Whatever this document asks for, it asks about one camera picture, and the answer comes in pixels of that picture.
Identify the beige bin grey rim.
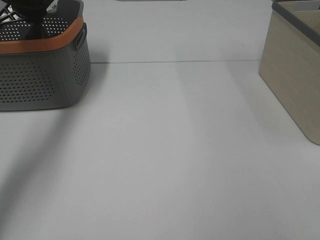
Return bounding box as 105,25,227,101
258,0,320,145

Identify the grey perforated basket orange rim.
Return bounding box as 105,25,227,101
0,0,91,112

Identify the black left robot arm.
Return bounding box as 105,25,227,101
0,0,53,40

